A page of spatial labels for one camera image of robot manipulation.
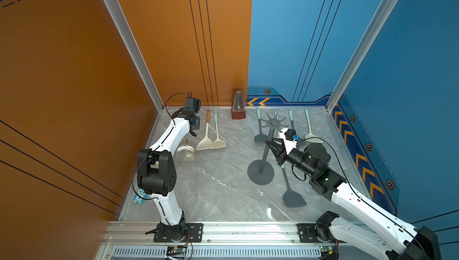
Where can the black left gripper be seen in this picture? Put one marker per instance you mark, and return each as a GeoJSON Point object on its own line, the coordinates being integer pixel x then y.
{"type": "Point", "coordinates": [193, 122]}

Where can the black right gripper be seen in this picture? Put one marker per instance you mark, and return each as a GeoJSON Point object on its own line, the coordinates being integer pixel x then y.
{"type": "Point", "coordinates": [281, 155]}

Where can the brown wooden handle utensil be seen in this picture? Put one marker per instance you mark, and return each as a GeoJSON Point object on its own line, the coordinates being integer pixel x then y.
{"type": "Point", "coordinates": [206, 142]}

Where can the grey turner mint handle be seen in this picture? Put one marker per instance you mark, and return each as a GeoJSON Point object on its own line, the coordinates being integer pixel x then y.
{"type": "Point", "coordinates": [291, 116]}

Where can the grey kitchen utensil rack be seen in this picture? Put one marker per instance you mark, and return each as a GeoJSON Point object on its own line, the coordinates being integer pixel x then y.
{"type": "Point", "coordinates": [260, 171]}

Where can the cream slotted turner mint handle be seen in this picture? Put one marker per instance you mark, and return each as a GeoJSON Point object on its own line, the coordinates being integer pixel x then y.
{"type": "Point", "coordinates": [218, 142]}

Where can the steel ladle dark brown handle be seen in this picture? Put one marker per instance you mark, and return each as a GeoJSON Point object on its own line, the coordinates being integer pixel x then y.
{"type": "Point", "coordinates": [185, 152]}

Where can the cream spatula mint handle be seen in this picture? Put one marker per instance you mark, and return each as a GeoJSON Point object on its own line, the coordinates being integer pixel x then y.
{"type": "Point", "coordinates": [311, 137]}

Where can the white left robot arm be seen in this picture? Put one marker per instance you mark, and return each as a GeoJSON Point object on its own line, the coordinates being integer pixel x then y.
{"type": "Point", "coordinates": [156, 173]}

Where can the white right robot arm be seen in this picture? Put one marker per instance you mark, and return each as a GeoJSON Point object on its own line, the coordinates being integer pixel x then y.
{"type": "Point", "coordinates": [386, 237]}

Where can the red wooden metronome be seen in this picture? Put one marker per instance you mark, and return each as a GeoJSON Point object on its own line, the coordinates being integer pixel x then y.
{"type": "Point", "coordinates": [238, 111]}

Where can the blue owl toy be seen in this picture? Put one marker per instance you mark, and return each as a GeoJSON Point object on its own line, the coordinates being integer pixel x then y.
{"type": "Point", "coordinates": [140, 197]}

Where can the green circuit board right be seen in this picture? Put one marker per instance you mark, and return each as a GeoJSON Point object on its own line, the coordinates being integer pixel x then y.
{"type": "Point", "coordinates": [329, 253]}

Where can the green circuit board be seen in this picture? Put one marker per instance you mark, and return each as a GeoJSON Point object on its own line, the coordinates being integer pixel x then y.
{"type": "Point", "coordinates": [178, 252]}
{"type": "Point", "coordinates": [329, 253]}

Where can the green circuit board left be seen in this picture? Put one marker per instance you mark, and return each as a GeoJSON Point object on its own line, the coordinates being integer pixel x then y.
{"type": "Point", "coordinates": [178, 252]}

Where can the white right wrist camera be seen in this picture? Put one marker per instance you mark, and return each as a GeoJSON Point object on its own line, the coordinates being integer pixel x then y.
{"type": "Point", "coordinates": [289, 140]}

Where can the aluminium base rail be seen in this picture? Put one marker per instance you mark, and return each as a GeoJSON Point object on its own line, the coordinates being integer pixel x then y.
{"type": "Point", "coordinates": [133, 240]}

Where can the aluminium corner post left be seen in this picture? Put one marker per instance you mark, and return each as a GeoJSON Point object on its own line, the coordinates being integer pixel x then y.
{"type": "Point", "coordinates": [132, 47]}

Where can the aluminium corner post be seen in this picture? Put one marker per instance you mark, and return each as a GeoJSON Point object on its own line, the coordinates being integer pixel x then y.
{"type": "Point", "coordinates": [378, 20]}
{"type": "Point", "coordinates": [132, 47]}

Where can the aluminium corner post right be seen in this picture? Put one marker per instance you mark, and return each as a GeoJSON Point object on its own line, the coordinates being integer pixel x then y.
{"type": "Point", "coordinates": [378, 20]}

